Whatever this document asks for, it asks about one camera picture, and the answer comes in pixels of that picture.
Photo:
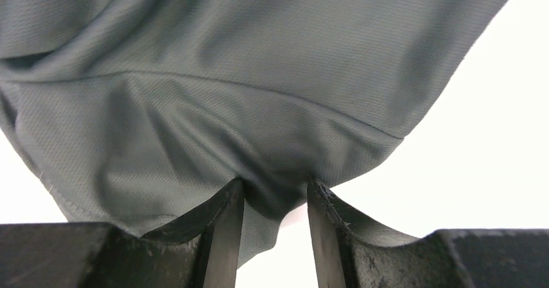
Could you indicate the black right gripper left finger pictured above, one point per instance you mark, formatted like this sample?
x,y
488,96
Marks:
x,y
198,249

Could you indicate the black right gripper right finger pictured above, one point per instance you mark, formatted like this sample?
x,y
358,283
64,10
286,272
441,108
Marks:
x,y
351,249

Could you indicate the dark grey t shirt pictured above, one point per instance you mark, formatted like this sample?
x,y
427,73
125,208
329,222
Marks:
x,y
133,112

